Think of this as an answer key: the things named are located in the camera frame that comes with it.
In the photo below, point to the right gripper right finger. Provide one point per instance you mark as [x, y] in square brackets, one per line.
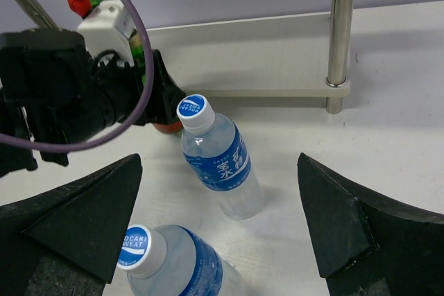
[366, 243]

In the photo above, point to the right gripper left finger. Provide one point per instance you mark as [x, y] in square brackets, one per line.
[67, 241]

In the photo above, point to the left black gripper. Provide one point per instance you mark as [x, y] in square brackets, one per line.
[53, 91]

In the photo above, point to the Pocari water bottle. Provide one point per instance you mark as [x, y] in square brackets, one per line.
[215, 150]
[172, 260]

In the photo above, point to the white two-tier shelf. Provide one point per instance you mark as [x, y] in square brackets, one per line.
[280, 48]

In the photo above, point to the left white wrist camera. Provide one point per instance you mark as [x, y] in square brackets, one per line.
[107, 26]

